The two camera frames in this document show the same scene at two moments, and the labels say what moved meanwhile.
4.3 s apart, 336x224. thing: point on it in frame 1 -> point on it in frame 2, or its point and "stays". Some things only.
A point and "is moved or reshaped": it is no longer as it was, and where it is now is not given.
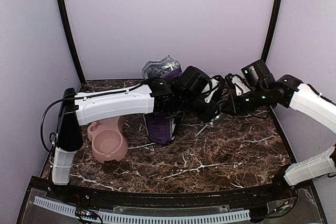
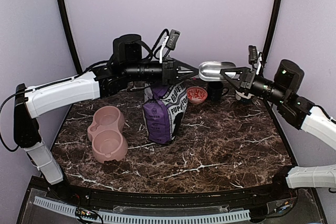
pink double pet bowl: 109,142 stays
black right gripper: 231,100 -> 249,75
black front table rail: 173,198 stays
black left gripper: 209,115 -> 170,74
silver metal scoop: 214,122 -> 211,71
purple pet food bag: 160,126 is moved or reshaped
